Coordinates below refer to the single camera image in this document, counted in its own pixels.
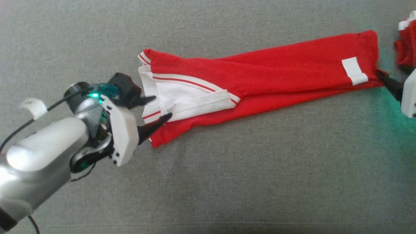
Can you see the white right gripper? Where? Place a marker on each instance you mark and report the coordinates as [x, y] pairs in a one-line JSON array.
[[410, 97]]

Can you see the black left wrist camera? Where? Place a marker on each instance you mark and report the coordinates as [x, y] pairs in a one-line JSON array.
[[125, 86]]

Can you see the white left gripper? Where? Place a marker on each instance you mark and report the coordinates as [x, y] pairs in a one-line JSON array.
[[125, 136]]

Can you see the red shorts with white band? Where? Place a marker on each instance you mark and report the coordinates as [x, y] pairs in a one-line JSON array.
[[408, 42]]

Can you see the red number 23 jersey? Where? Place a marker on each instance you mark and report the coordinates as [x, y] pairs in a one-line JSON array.
[[276, 68]]

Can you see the grey sofa seat cushion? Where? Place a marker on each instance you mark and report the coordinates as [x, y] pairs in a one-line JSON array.
[[227, 178]]

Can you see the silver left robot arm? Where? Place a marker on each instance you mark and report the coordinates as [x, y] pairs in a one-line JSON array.
[[42, 156]]

